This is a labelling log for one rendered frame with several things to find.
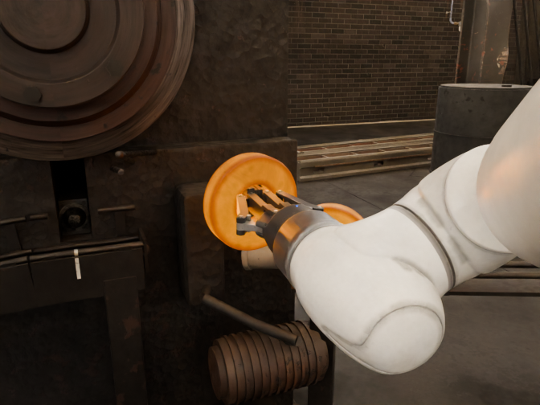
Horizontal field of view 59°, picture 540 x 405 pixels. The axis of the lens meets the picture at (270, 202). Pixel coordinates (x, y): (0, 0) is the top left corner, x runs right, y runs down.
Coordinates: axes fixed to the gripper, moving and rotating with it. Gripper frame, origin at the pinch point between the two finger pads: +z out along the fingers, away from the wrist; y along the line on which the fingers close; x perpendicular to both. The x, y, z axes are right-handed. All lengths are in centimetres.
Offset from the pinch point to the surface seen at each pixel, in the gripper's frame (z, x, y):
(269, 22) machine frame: 34.2, 26.1, 15.7
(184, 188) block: 21.5, -5.4, -6.5
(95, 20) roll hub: 11.3, 25.1, -20.5
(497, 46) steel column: 274, 18, 323
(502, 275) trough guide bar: -14.7, -14.3, 40.6
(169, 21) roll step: 17.0, 25.4, -8.7
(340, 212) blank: 3.4, -6.9, 18.6
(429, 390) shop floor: 31, -86, 73
